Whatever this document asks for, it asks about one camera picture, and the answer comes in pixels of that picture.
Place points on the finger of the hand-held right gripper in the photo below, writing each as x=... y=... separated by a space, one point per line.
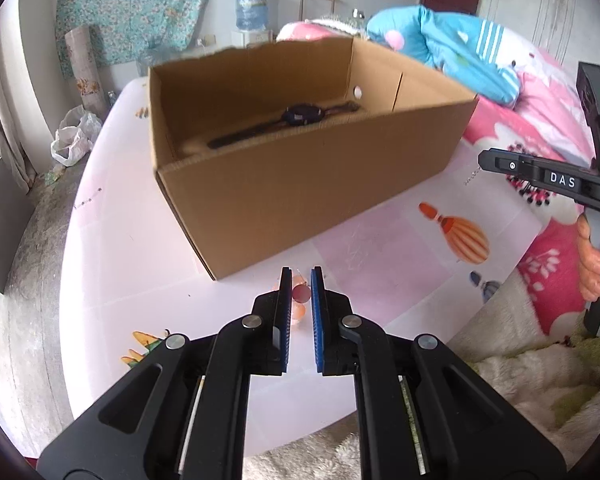
x=530 y=170

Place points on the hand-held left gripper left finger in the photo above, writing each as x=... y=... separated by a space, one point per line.
x=282 y=320

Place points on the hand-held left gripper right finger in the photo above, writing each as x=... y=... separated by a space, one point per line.
x=317 y=320

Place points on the brown cardboard box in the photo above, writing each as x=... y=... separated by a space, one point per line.
x=290 y=200

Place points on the black purple smartwatch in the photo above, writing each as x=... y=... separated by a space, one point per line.
x=300 y=114

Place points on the person's right hand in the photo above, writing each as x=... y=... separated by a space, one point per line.
x=590 y=260

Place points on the pink floral blanket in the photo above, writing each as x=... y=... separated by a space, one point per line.
x=555 y=100

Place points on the blue blanket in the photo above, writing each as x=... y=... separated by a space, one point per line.
x=445 y=40

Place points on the green fluffy cloth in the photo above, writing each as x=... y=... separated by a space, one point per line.
x=597 y=352

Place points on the white fluffy blanket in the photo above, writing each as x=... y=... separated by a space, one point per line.
x=520 y=385

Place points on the white plastic bag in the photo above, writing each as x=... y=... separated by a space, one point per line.
x=72 y=145

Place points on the white water dispenser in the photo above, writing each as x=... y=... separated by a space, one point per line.
x=250 y=39

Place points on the dark grey cabinet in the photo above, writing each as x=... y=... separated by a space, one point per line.
x=5 y=230

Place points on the blue water jug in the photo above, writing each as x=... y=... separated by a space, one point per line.
x=252 y=7

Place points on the rolled paper tube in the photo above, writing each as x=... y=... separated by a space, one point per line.
x=82 y=70

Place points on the beige curtain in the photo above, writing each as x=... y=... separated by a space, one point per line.
x=5 y=110

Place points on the teal floral wall cloth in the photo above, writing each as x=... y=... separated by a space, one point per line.
x=130 y=5

